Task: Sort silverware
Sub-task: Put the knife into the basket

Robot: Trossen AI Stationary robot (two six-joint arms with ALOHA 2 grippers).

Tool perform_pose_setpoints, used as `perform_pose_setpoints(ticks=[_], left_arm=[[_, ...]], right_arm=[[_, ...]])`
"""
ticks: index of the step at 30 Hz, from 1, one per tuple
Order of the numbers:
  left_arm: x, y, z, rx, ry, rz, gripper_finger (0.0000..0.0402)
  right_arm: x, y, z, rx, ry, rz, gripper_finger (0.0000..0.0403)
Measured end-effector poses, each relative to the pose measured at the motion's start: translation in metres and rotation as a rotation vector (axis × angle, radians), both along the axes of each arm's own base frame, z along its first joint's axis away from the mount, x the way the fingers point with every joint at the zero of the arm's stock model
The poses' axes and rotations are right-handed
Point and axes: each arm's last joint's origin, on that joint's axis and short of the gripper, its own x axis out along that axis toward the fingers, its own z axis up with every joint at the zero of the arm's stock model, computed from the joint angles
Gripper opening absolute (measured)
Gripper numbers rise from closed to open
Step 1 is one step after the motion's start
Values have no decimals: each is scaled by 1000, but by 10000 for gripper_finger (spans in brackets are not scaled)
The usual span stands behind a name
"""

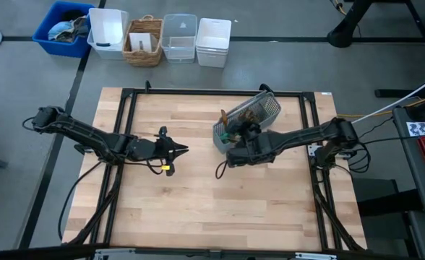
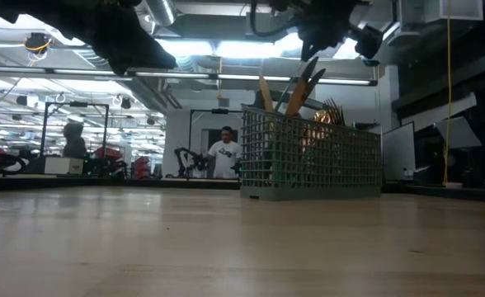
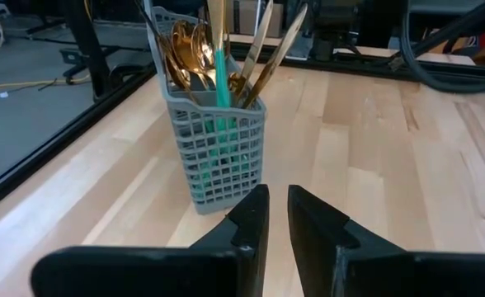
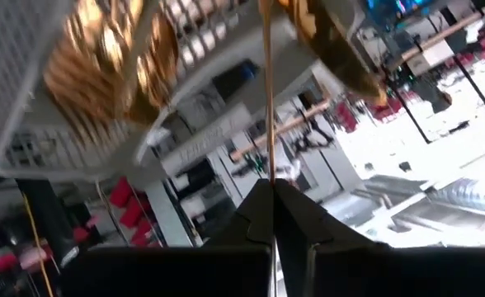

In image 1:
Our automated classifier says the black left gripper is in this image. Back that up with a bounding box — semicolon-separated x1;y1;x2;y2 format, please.
154;126;190;177

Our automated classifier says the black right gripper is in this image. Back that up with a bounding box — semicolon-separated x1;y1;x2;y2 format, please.
228;120;264;151

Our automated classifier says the grey mesh cutlery caddy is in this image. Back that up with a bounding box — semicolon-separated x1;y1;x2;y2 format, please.
212;90;282;155

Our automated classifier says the wicker basket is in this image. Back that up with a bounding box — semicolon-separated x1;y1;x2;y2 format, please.
121;14;164;68

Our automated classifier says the white ribbed plastic bin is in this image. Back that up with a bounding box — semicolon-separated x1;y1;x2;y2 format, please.
195;17;232;69

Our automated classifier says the clear plastic bin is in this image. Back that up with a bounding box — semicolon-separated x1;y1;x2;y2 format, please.
160;13;198;64

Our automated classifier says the white card box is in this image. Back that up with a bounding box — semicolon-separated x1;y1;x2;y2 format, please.
129;32;158;53

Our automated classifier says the black tripod stand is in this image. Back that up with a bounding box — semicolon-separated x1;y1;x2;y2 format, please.
326;0;425;72

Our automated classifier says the dark clothing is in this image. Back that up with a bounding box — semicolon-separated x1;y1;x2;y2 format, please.
62;9;92;44

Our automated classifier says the blue plastic bin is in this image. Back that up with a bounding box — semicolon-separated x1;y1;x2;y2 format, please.
31;1;95;59

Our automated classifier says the black floor bar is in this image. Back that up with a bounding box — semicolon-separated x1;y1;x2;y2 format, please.
374;88;425;98

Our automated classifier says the pale blue garment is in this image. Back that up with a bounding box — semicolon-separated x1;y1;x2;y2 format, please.
48;20;74;41

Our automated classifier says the white printed label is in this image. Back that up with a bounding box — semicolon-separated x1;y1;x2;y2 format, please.
405;121;425;137

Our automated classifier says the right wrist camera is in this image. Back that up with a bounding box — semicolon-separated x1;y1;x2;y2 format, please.
226;149;257;168

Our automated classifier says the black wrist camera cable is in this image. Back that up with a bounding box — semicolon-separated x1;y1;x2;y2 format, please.
215;160;230;181

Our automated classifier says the black aluminium table frame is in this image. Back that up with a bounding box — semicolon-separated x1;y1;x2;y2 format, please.
89;86;343;254

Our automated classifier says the black power cable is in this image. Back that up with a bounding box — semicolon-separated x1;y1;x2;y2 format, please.
56;160;103;242

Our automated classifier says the yellow cable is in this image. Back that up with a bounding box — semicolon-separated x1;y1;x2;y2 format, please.
337;90;425;118

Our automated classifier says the silver metal bracket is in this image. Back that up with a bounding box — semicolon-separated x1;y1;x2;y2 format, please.
95;248;136;260
294;251;338;260

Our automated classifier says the black furniture frame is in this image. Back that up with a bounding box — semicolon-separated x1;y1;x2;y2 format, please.
356;187;425;260

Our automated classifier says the black rig rail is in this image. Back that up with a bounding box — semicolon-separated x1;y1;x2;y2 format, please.
0;243;425;260

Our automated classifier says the white cable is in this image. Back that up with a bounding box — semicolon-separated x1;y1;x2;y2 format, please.
340;70;425;127

